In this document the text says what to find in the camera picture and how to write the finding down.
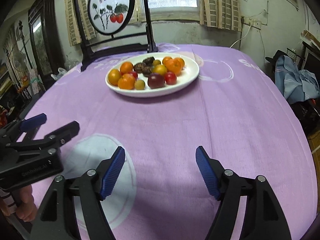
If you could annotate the left human hand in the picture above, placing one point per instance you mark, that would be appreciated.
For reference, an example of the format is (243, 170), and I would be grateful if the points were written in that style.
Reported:
(27, 210)

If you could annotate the red cherry tomato on plate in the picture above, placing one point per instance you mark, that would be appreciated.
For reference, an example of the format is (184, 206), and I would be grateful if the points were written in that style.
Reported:
(170, 78)

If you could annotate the round painted screen stand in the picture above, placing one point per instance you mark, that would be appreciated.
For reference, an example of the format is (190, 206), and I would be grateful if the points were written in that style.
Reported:
(108, 18)

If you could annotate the white plastic bag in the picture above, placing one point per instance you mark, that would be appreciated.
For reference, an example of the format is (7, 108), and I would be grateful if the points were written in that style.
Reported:
(61, 73)

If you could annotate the orange tangerine on plate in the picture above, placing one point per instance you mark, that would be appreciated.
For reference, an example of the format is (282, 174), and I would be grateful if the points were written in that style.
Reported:
(127, 81)

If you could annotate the yellow-orange round fruit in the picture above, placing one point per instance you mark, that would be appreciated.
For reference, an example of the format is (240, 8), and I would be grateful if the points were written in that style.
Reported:
(114, 76)

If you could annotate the left beige curtain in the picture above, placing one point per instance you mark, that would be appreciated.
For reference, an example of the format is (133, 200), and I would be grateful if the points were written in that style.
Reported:
(72, 25)

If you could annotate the beige curtain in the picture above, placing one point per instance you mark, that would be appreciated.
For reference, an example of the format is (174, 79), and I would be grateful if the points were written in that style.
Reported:
(221, 14)
(72, 25)

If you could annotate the orange tangerine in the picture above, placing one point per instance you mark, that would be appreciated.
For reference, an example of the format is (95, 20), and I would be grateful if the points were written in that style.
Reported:
(126, 67)
(127, 81)

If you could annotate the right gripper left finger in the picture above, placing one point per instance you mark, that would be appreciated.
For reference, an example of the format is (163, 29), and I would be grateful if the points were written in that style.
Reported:
(56, 217)

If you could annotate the dark purple plum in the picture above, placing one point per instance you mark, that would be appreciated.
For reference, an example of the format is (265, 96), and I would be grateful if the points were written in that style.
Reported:
(155, 81)

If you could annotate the dark framed mirror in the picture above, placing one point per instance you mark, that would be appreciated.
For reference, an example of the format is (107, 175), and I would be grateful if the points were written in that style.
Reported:
(44, 37)

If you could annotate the red cherry tomato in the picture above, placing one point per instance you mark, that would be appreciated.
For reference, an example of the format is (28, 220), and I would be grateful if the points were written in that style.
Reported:
(134, 74)
(170, 78)

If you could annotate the small yellow-green fruit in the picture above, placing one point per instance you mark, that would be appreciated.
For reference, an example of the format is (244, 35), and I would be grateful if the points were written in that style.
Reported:
(139, 85)

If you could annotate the small orange kumquat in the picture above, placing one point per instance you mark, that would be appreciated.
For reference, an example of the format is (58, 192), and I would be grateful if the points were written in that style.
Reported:
(165, 59)

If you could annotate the white wall socket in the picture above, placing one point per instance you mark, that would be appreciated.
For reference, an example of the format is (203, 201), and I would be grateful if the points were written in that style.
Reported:
(252, 22)

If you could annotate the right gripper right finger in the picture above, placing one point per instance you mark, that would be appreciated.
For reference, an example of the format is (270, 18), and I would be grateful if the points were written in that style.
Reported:
(264, 217)

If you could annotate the large tangerine plate right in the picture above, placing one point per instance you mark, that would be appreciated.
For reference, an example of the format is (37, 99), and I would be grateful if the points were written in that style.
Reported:
(174, 65)

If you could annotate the small orange fruit behind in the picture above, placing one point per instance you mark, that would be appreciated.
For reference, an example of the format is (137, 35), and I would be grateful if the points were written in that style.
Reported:
(181, 61)

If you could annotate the white oval plate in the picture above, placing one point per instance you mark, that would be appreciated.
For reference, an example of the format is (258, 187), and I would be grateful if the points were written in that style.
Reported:
(188, 74)

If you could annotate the greenish-yellow round fruit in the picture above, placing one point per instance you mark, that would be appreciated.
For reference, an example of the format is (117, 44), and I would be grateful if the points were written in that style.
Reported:
(160, 69)

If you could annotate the purple tablecloth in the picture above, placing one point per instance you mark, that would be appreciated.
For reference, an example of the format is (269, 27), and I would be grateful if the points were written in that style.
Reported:
(233, 110)

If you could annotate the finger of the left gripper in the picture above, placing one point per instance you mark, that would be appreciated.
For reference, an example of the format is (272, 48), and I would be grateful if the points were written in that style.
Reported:
(31, 123)
(18, 141)

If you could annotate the blue cloth pile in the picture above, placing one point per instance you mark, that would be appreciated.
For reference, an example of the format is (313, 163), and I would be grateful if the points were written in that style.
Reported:
(295, 85)

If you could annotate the right beige curtain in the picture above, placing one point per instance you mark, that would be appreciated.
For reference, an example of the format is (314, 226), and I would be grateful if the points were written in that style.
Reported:
(221, 14)

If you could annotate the small green-brown fruit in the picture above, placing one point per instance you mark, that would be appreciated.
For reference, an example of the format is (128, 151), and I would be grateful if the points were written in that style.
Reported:
(156, 62)

